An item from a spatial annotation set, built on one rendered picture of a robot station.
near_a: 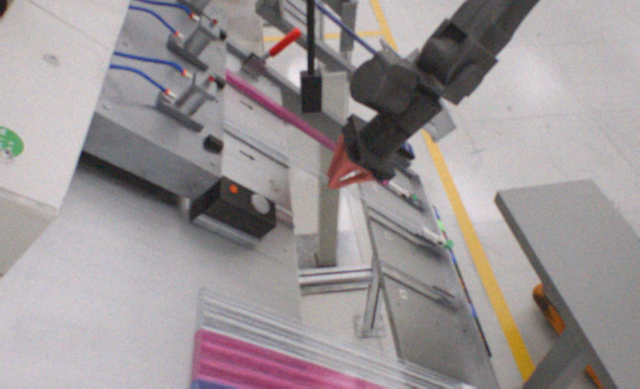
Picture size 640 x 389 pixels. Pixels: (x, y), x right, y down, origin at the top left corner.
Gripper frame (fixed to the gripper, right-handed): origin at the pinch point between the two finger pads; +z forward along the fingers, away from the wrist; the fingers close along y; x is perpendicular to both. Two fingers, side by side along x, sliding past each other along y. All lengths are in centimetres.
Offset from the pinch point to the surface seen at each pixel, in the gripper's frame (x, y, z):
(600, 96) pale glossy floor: 178, -130, -22
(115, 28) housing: -36.8, 7.1, -10.0
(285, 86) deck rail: -7.4, -19.0, 0.1
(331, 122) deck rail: 4.5, -18.9, 1.8
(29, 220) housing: -37.8, 29.7, -8.7
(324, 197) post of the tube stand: 39, -45, 40
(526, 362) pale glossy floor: 107, -6, 34
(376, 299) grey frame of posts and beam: 62, -21, 48
